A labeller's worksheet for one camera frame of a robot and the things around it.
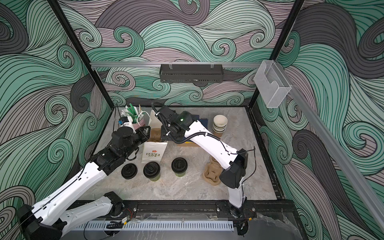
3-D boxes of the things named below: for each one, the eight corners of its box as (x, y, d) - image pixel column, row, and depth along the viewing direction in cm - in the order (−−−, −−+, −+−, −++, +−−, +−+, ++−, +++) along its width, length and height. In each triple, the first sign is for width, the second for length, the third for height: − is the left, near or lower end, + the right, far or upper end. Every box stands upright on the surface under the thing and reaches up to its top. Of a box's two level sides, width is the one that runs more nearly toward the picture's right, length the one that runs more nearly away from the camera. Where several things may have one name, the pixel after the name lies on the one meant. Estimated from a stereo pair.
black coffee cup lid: (121, 179, 85) (119, 177, 83) (125, 165, 91) (123, 163, 88) (135, 179, 85) (134, 177, 83) (138, 165, 91) (137, 163, 88)
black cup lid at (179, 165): (173, 178, 85) (171, 170, 76) (173, 165, 90) (172, 157, 80) (187, 178, 85) (187, 170, 76) (187, 166, 90) (187, 157, 81)
